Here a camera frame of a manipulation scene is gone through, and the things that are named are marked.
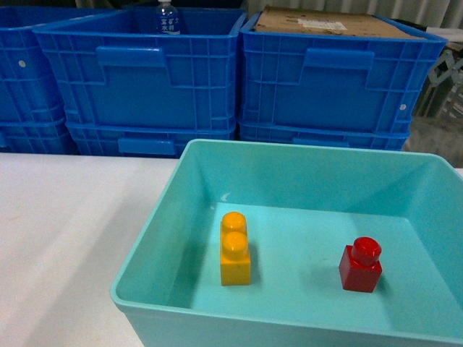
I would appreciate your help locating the yellow two-stud toy block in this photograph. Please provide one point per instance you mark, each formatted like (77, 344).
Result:
(235, 262)

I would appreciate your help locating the red one-stud toy block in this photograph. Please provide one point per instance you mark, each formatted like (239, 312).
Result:
(360, 268)

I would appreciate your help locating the teal plastic bin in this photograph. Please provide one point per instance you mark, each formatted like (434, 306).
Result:
(303, 205)

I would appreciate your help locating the middle lower blue crate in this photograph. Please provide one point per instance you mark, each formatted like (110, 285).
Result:
(105, 140)

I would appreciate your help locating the blue crate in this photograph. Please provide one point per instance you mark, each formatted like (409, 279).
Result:
(29, 91)
(105, 140)
(332, 82)
(37, 137)
(322, 137)
(115, 69)

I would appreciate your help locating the right upper blue crate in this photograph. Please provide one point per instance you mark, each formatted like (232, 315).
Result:
(332, 82)

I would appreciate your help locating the right lower blue crate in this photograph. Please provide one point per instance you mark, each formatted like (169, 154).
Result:
(322, 137)

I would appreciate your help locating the middle upper blue crate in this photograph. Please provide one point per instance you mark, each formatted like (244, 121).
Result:
(115, 69)

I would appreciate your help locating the brown cardboard sheet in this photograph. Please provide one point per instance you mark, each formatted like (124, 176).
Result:
(302, 21)

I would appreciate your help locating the clear water bottle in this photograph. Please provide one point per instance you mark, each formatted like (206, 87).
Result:
(167, 18)

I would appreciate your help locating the left lower blue crate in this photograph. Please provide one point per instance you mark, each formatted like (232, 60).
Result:
(37, 137)

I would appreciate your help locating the left upper blue crate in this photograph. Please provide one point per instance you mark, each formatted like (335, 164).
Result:
(29, 91)

